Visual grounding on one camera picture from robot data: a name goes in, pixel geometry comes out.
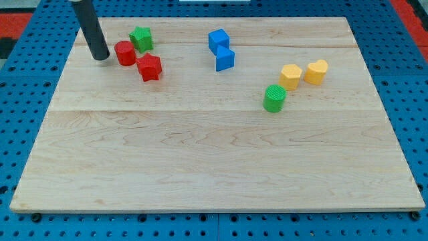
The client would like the light wooden board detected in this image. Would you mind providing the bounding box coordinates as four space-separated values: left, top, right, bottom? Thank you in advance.
10 17 425 214

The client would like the green cylinder block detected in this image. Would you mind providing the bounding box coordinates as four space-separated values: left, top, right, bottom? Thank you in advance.
263 84 287 112

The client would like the blue angular block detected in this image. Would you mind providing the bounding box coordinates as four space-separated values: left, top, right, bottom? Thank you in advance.
215 46 235 72

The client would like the blue cube block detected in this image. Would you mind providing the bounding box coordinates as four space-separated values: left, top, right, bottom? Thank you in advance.
208 29 230 55

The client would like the red star block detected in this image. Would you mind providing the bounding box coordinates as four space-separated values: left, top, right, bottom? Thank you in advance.
136 53 163 82

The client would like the yellow pentagon block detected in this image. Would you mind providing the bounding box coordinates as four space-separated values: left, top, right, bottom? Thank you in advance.
278 64 302 90

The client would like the red cylinder block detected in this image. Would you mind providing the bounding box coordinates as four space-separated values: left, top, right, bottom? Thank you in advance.
114 41 136 66

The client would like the green star block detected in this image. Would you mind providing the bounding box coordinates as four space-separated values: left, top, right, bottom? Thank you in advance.
128 26 153 53

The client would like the yellow heart block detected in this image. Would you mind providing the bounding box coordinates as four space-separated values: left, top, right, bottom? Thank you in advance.
304 60 328 85

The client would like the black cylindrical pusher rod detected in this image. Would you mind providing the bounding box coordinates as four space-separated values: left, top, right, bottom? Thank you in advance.
70 0 110 61

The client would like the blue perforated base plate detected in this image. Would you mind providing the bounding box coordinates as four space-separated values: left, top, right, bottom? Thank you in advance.
1 0 427 240

